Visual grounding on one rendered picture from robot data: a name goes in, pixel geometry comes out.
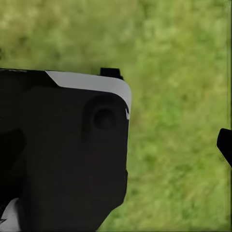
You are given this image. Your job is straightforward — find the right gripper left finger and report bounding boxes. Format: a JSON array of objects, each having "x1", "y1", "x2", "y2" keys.
[{"x1": 0, "y1": 129, "x2": 25, "y2": 186}]

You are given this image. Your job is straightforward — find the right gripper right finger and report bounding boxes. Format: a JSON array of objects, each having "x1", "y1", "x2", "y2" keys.
[{"x1": 217, "y1": 128, "x2": 232, "y2": 166}]

